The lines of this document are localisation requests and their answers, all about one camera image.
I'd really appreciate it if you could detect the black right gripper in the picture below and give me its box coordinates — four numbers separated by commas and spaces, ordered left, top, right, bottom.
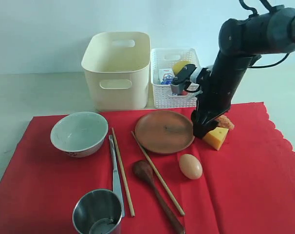
191, 71, 238, 139

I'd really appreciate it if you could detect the red sausage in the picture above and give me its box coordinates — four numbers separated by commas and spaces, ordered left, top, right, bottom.
181, 91, 188, 96

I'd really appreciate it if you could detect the blue white milk carton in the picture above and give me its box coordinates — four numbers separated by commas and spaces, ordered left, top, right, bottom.
159, 68, 175, 85

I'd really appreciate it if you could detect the yellow lemon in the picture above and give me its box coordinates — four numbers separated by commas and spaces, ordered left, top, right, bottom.
172, 60, 191, 75

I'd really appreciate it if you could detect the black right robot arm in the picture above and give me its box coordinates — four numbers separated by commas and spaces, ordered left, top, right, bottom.
191, 6, 295, 138

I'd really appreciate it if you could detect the yellow cheese wedge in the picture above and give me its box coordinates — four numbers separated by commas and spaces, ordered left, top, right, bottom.
203, 127, 229, 151

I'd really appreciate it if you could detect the fried breaded nugget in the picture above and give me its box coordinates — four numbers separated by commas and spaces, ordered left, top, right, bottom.
216, 115, 235, 130

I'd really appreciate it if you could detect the brown round plate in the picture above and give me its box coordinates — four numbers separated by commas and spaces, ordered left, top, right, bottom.
134, 110, 195, 155

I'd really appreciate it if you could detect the brown egg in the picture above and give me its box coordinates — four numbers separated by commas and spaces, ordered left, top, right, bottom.
179, 154, 203, 180

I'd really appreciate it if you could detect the red table cloth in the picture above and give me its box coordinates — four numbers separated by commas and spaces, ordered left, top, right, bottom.
0, 102, 295, 234

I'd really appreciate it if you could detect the dark wooden spoon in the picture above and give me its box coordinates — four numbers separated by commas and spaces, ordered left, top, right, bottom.
132, 160, 185, 234

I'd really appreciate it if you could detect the white perforated plastic basket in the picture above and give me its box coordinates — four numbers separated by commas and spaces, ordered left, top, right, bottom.
150, 48, 200, 109

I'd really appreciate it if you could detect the right wooden chopstick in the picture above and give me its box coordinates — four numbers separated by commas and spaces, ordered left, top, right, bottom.
131, 131, 185, 216

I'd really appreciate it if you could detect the wooden chopstick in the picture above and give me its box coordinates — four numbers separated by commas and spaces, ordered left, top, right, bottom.
111, 128, 135, 217
131, 131, 185, 216

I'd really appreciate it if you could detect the left wooden chopstick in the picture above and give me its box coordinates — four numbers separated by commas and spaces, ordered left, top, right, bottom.
111, 128, 135, 217

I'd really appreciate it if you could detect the metal table knife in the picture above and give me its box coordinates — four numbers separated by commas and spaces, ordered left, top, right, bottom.
109, 135, 125, 218

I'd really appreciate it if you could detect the cream plastic storage bin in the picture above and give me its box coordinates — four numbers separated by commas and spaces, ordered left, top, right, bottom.
81, 32, 151, 111

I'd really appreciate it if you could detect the white ceramic bowl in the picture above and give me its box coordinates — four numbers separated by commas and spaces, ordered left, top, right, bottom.
50, 112, 109, 158

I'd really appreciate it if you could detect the stainless steel cup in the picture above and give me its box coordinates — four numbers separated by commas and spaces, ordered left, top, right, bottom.
72, 189, 123, 234

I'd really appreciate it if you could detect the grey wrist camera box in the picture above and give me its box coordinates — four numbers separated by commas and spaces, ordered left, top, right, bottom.
170, 64, 209, 96

